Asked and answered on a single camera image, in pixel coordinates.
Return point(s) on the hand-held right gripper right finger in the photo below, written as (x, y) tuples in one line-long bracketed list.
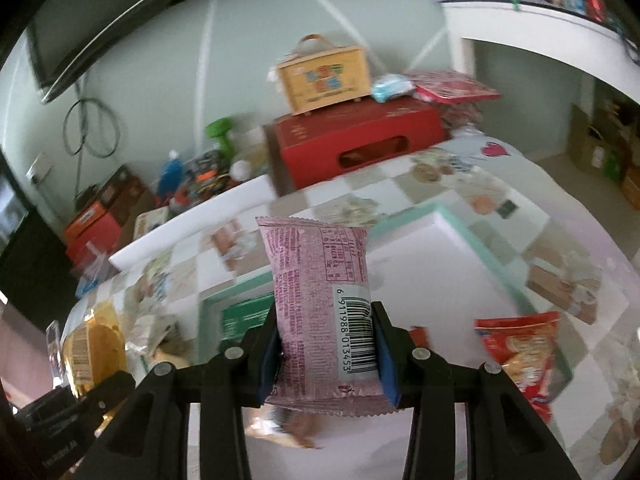
[(387, 360)]

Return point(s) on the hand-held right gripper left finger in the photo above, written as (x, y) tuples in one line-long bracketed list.
[(267, 365)]

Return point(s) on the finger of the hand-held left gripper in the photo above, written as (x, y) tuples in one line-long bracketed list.
[(115, 387)]

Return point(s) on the green snack packet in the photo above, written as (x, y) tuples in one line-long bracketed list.
[(245, 317)]

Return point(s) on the white tray with teal rim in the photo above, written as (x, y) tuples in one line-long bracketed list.
[(440, 280)]

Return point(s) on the pink snack packet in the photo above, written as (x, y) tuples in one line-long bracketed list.
[(320, 285)]

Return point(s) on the red snack packet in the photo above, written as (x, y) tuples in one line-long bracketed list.
[(520, 355)]

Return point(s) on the small red packet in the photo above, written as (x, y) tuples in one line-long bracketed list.
[(419, 336)]

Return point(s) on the yellow snack packet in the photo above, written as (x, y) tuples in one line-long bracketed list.
[(95, 345)]

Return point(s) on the brown bread packet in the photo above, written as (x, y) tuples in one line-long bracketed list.
[(280, 427)]

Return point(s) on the silver foil snack packet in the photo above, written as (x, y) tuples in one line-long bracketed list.
[(155, 335)]

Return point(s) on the clear plastic box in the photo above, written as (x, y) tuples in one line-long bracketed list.
[(95, 260)]

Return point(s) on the black cabinet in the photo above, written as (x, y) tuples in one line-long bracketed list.
[(35, 270)]

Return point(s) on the white printed card box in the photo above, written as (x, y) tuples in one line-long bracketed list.
[(150, 222)]

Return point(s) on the orange box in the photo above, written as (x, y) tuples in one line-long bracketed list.
[(85, 217)]

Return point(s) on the brown box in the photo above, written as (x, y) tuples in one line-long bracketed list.
[(125, 192)]

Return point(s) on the pile of colourful toys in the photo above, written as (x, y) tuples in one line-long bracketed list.
[(205, 177)]

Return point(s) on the black television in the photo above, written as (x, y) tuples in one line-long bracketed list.
[(12, 210)]

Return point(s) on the blue bottle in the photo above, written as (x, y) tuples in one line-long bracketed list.
[(171, 175)]

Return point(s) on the patterned checkered tablecloth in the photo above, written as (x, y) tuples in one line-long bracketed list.
[(575, 240)]

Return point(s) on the red cardboard box with slot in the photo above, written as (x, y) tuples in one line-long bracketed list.
[(325, 140)]

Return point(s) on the green dumbbell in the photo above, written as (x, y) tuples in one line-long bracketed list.
[(222, 132)]

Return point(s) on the light blue wet wipes pack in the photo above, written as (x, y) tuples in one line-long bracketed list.
[(392, 87)]

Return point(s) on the red patterned flat box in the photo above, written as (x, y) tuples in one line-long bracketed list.
[(450, 87)]

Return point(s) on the cardboard boxes on floor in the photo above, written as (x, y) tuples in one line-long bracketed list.
[(605, 155)]

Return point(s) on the white shelf unit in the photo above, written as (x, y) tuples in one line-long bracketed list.
[(525, 30)]

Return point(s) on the white wall socket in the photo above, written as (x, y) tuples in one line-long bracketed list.
[(39, 169)]

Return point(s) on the wall-mounted black monitor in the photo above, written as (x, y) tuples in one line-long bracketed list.
[(100, 15)]

